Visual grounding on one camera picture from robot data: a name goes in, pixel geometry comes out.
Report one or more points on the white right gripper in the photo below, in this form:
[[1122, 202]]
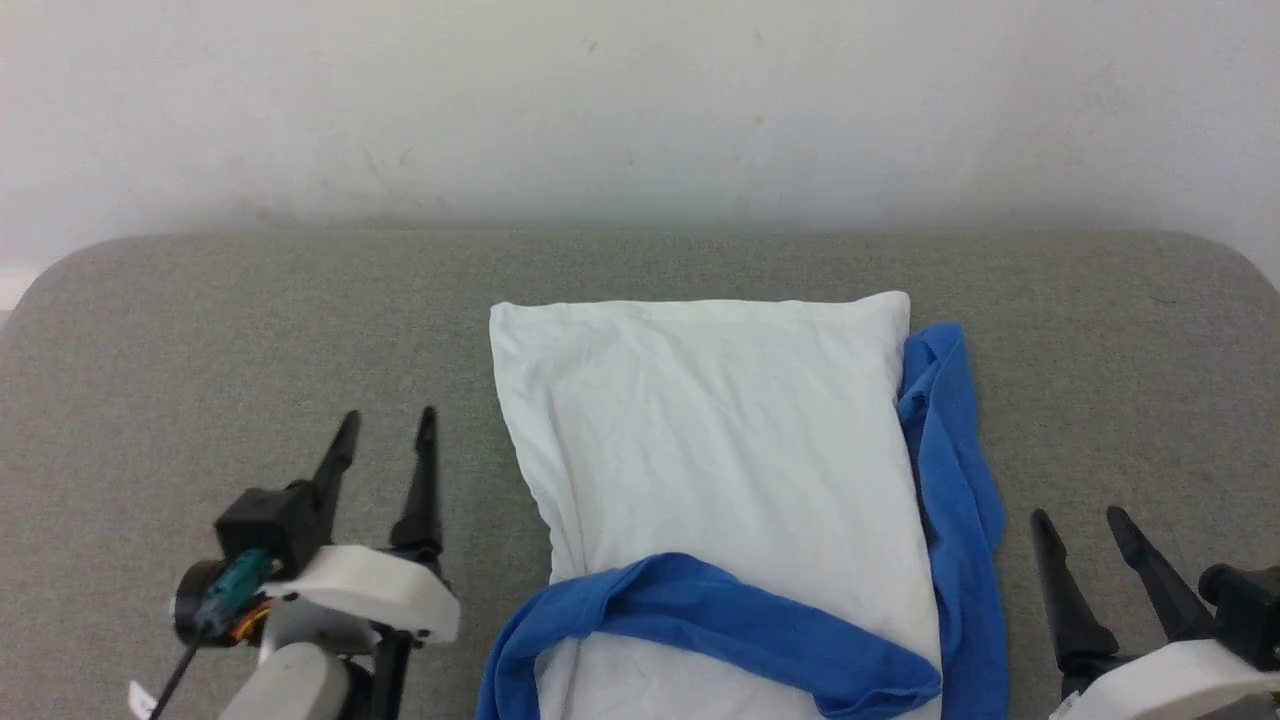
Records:
[[1170, 685]]

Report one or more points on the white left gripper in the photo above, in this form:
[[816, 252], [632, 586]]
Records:
[[370, 590]]

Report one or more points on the white pillow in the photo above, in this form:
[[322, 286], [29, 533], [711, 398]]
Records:
[[720, 430]]

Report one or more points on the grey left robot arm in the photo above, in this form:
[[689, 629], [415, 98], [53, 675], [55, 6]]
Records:
[[290, 680]]

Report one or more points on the blue garment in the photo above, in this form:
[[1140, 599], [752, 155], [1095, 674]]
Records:
[[700, 600]]

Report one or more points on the grey-green fabric sofa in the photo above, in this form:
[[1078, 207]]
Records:
[[250, 330]]

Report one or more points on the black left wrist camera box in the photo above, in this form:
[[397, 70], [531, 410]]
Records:
[[265, 540]]

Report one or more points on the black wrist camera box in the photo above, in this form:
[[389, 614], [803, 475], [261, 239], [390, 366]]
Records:
[[265, 540], [1245, 610]]

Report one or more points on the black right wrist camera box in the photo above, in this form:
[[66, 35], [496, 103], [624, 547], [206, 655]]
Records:
[[1245, 610]]

